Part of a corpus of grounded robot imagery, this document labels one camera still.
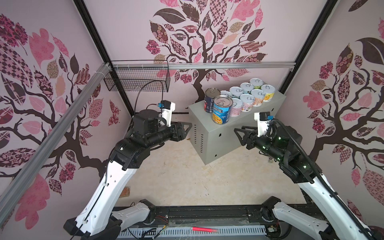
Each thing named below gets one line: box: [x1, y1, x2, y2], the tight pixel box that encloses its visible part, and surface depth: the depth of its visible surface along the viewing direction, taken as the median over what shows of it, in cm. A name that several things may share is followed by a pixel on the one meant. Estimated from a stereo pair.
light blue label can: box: [229, 86, 244, 99], surface depth 77 cm
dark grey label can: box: [204, 87, 221, 114], surface depth 70 cm
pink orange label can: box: [240, 93, 255, 113], surface depth 73 cm
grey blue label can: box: [220, 90, 232, 97], surface depth 76 cm
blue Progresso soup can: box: [211, 94, 234, 125], surface depth 65 cm
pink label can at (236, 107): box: [230, 97, 243, 117], surface depth 71 cm
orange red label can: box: [251, 88, 266, 107], surface depth 76 cm
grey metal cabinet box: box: [188, 91, 287, 165], surface depth 72 cm
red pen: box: [191, 226, 219, 233], surface depth 71 cm
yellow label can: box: [261, 84, 276, 103], surface depth 78 cm
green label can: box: [249, 78, 264, 90], surface depth 83 cm
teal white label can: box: [240, 82, 254, 94], surface depth 80 cm
